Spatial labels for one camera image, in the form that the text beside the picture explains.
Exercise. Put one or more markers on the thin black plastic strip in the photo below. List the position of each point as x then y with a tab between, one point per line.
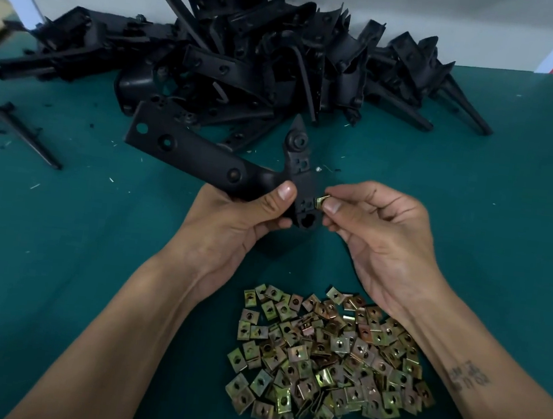
26	136

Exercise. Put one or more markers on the pile of brass clip nuts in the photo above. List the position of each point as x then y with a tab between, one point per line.
334	363

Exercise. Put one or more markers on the person's right hand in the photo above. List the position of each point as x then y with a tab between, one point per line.
387	244

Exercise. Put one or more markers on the person's left hand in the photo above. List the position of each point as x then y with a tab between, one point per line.
218	240

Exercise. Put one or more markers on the pile of black plastic brackets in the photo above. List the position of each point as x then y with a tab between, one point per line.
254	55

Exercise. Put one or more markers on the person's right forearm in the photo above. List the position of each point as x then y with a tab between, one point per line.
495	391

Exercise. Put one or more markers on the person's left forearm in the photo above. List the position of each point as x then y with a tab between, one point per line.
91	355

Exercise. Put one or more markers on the green table cloth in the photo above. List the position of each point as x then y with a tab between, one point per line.
52	261

